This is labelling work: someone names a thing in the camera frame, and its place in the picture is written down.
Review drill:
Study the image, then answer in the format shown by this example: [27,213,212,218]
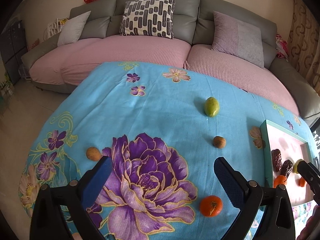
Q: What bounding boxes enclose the orange tangerine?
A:
[273,175,287,188]
[298,177,306,187]
[200,195,223,217]

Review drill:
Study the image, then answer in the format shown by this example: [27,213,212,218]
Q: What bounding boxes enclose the green fruit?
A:
[204,97,220,118]
[293,159,303,174]

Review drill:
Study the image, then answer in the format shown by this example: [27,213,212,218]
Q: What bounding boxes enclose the brown longan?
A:
[213,135,226,148]
[86,147,101,161]

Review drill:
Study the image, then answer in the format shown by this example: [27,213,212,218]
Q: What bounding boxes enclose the dark red jujube date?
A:
[271,149,282,172]

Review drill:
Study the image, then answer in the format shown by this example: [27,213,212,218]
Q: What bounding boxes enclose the person's hand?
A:
[297,205,319,240]

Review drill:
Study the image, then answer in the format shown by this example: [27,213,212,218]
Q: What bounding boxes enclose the white tray teal rim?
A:
[260,120,316,206]

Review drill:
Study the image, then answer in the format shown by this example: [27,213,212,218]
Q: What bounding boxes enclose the green fruit on cloth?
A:
[204,97,220,118]

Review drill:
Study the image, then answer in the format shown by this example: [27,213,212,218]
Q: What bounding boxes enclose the blue floral tablecloth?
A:
[18,62,319,239]

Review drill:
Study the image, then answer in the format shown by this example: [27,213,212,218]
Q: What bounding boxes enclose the grey sofa pink cover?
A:
[22,0,319,124]

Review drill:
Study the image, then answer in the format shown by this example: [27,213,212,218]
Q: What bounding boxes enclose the pink white toy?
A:
[276,33,289,62]

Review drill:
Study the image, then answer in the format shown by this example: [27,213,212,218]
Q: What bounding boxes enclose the brown patterned curtain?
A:
[288,0,319,93]

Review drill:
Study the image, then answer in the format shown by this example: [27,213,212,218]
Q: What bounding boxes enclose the lilac grey cushion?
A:
[212,11,264,68]

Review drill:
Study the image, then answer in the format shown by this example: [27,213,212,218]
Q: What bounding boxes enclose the light grey cushion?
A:
[57,11,91,47]

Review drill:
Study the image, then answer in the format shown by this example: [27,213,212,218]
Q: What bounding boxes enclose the dark grey cabinet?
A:
[1,20,27,85]

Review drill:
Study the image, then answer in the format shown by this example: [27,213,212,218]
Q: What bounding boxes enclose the white magazine rack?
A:
[43,17,68,41]

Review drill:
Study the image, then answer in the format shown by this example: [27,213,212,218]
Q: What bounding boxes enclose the black white patterned cushion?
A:
[120,0,176,39]

